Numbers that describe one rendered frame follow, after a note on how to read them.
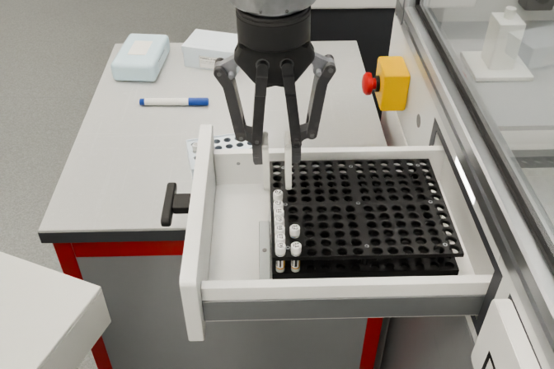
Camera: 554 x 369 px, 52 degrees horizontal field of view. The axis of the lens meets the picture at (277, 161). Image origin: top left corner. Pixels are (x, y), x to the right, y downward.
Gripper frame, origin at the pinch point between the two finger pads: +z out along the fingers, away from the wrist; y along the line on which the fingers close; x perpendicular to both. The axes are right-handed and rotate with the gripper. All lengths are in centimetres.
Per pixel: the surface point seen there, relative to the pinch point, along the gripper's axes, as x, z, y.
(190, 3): 269, 95, -46
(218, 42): 61, 15, -11
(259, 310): -13.8, 10.5, -2.6
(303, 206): -1.4, 6.3, 3.2
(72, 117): 152, 94, -86
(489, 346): -20.6, 8.9, 21.2
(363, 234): -6.5, 6.4, 10.1
